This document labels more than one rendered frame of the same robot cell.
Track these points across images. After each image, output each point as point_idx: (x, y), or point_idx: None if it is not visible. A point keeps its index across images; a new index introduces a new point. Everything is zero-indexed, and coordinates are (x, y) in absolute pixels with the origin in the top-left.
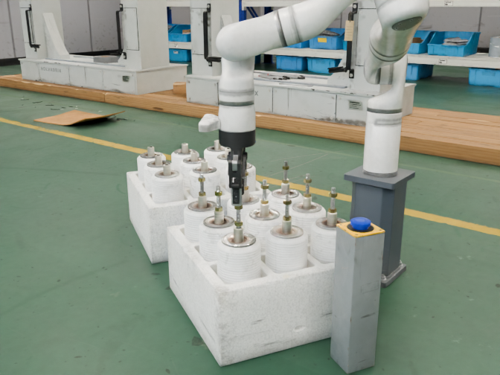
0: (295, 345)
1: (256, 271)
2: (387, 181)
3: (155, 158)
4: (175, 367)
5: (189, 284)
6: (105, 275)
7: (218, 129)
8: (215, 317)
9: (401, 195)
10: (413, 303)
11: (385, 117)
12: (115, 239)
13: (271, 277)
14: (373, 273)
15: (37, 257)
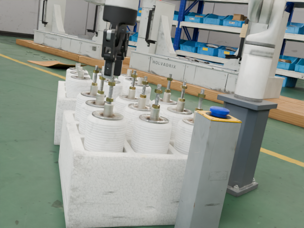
0: (142, 224)
1: (117, 146)
2: (252, 103)
3: (77, 68)
4: (25, 220)
5: (64, 154)
6: (13, 144)
7: (102, 3)
8: (69, 179)
9: (263, 120)
10: (259, 212)
11: (258, 49)
12: (36, 126)
13: (130, 154)
14: (224, 162)
15: None
